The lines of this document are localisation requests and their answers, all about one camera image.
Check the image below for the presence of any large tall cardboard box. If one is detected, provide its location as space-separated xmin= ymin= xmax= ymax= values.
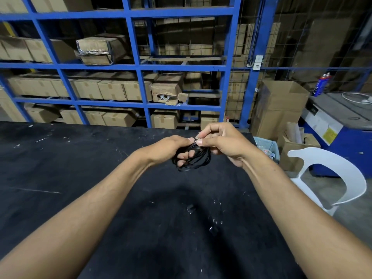
xmin=250 ymin=80 xmax=310 ymax=141

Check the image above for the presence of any white plastic chair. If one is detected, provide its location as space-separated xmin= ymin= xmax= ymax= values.
xmin=287 ymin=147 xmax=367 ymax=217

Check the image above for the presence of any light blue plastic bin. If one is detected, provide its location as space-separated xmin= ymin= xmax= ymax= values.
xmin=253 ymin=136 xmax=280 ymax=164

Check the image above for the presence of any wire mesh fence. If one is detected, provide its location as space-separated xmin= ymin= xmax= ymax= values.
xmin=232 ymin=0 xmax=372 ymax=95

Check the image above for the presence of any person's right forearm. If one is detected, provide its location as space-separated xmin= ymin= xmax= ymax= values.
xmin=241 ymin=145 xmax=372 ymax=279

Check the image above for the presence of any row of brown cardboard boxes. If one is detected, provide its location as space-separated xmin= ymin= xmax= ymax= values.
xmin=7 ymin=73 xmax=153 ymax=102

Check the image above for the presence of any torn cardboard box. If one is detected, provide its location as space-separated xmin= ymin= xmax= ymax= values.
xmin=151 ymin=82 xmax=189 ymax=107

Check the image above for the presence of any blue metal storage rack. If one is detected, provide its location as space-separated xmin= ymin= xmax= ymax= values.
xmin=0 ymin=0 xmax=280 ymax=130

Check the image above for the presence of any long flat cardboard box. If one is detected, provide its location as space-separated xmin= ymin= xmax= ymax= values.
xmin=0 ymin=36 xmax=34 ymax=62
xmin=26 ymin=38 xmax=77 ymax=64

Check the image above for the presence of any person's left hand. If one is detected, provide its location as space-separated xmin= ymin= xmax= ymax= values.
xmin=142 ymin=135 xmax=196 ymax=168

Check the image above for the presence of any person's right hand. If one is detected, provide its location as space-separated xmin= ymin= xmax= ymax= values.
xmin=195 ymin=122 xmax=257 ymax=168

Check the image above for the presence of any person's left forearm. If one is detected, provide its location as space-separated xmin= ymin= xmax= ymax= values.
xmin=0 ymin=149 xmax=154 ymax=279

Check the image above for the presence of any white cable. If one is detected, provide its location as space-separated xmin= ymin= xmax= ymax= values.
xmin=342 ymin=92 xmax=372 ymax=104

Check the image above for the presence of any small open cardboard box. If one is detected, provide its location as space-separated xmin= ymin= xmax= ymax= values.
xmin=277 ymin=132 xmax=321 ymax=172

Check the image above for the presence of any low row of cardboard cartons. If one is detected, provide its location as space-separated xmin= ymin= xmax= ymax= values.
xmin=0 ymin=99 xmax=139 ymax=127

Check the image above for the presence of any blue grey strapping machine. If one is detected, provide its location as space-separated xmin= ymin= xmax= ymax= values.
xmin=300 ymin=92 xmax=372 ymax=178

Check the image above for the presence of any plastic wrapped cardboard box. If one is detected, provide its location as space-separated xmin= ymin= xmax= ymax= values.
xmin=76 ymin=35 xmax=129 ymax=66

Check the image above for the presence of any black cable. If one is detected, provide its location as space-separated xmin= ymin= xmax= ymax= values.
xmin=171 ymin=138 xmax=213 ymax=172

